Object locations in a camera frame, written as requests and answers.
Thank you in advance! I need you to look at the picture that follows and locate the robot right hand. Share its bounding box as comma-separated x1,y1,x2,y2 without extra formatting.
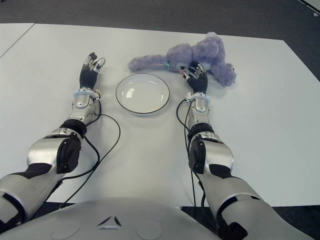
181,60,210,95

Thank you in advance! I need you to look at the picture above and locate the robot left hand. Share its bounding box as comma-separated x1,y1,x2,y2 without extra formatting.
78,51,107,90

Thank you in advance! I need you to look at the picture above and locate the purple plush bunny doll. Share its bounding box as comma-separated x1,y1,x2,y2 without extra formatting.
128,31,238,88

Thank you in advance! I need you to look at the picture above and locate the white plate black rim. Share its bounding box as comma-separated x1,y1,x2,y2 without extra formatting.
115,72,172,118

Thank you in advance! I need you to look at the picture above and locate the grey robot torso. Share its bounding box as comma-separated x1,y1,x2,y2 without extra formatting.
0,197,311,240

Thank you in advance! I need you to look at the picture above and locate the long black left arm cable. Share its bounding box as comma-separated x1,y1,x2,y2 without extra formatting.
58,94,122,210

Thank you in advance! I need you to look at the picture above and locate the long black arm cable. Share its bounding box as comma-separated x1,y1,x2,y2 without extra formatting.
176,98,197,208
58,94,122,210

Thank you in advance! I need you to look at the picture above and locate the short black left arm cable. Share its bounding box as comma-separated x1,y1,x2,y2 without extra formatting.
61,134,101,180

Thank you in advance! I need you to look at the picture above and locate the short black arm cable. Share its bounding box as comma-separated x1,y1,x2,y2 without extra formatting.
198,179,208,210
61,134,101,180

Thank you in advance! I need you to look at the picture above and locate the long black right arm cable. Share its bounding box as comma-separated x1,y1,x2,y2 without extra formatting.
176,98,197,208

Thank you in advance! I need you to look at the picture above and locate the short black right arm cable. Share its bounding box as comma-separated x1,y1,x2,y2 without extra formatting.
198,179,208,210

